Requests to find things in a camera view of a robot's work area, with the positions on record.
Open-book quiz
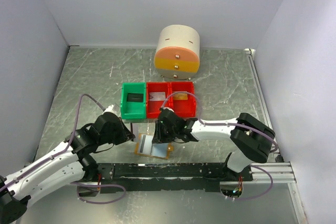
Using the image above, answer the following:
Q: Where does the silver card with black stripe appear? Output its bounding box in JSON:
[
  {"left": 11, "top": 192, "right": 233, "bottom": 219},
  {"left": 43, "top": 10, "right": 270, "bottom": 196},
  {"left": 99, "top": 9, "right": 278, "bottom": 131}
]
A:
[{"left": 132, "top": 123, "right": 141, "bottom": 137}]

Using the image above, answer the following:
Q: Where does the tan leather card holder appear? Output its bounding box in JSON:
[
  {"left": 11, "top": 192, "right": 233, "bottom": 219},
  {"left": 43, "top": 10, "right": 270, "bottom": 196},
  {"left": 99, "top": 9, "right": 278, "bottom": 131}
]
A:
[{"left": 134, "top": 134, "right": 174, "bottom": 159}]

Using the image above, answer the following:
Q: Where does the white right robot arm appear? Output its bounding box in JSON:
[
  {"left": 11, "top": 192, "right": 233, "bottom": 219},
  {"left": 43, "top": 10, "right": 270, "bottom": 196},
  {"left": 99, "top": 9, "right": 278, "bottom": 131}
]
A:
[{"left": 152, "top": 109, "right": 277, "bottom": 181}]

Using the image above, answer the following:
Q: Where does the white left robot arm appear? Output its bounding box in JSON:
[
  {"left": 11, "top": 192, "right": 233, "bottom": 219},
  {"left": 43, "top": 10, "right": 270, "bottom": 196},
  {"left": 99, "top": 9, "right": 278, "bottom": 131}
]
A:
[{"left": 1, "top": 112, "right": 135, "bottom": 223}]

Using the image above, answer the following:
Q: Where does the red bin with gold card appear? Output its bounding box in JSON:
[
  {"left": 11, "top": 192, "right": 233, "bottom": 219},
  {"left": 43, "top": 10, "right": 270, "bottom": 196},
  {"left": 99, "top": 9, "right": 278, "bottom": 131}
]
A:
[{"left": 169, "top": 81, "right": 196, "bottom": 118}]

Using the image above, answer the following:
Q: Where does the gold VIP card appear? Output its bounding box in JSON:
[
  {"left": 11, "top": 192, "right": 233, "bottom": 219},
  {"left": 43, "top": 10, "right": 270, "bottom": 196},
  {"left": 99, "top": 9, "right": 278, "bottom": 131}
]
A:
[{"left": 173, "top": 91, "right": 188, "bottom": 101}]

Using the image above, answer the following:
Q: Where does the red bin with silver card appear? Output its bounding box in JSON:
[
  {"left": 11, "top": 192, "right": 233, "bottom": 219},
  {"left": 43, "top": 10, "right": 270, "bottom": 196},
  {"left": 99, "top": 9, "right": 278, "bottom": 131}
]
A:
[{"left": 146, "top": 82, "right": 170, "bottom": 119}]

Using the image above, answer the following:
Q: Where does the silver VIP card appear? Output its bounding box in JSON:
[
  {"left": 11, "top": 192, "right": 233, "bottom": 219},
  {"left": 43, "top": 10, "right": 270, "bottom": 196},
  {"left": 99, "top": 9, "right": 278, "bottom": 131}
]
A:
[{"left": 149, "top": 92, "right": 166, "bottom": 102}]

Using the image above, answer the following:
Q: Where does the green plastic bin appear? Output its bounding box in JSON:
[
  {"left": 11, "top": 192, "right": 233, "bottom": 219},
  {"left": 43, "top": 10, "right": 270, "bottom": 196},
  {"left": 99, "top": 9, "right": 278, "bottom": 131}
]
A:
[{"left": 120, "top": 82, "right": 146, "bottom": 120}]

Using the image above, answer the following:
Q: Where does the round three-drawer mini cabinet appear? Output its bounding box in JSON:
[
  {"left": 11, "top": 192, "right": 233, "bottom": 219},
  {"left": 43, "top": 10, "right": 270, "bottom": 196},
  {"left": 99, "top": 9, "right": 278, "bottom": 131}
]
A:
[{"left": 154, "top": 25, "right": 200, "bottom": 80}]

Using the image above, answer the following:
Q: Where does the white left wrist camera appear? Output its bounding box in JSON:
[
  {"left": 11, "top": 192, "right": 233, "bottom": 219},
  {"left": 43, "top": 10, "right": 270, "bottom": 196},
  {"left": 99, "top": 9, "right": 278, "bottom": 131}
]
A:
[{"left": 104, "top": 104, "right": 119, "bottom": 114}]

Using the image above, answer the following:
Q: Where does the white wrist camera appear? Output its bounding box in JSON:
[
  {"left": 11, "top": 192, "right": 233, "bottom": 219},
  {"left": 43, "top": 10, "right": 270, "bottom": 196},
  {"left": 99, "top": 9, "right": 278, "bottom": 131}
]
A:
[
  {"left": 160, "top": 106, "right": 174, "bottom": 113},
  {"left": 104, "top": 104, "right": 119, "bottom": 114}
]

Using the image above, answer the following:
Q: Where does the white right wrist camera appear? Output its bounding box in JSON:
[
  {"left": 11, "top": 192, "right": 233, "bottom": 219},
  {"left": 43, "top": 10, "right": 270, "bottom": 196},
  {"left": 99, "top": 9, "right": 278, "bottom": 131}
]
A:
[{"left": 160, "top": 106, "right": 174, "bottom": 113}]

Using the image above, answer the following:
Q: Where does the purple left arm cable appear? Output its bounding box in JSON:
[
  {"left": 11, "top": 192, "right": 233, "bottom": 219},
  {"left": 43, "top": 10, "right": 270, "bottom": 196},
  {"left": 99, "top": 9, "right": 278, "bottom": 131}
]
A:
[{"left": 0, "top": 93, "right": 128, "bottom": 205}]

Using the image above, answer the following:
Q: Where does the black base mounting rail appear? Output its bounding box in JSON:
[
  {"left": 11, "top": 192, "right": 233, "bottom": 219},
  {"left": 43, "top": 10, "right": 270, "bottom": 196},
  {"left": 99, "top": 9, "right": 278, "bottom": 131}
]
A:
[{"left": 65, "top": 162, "right": 254, "bottom": 196}]

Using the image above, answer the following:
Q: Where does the aluminium frame rail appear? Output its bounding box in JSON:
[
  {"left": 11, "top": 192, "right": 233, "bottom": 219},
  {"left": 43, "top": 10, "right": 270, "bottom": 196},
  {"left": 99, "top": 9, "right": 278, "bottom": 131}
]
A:
[{"left": 244, "top": 48, "right": 297, "bottom": 184}]

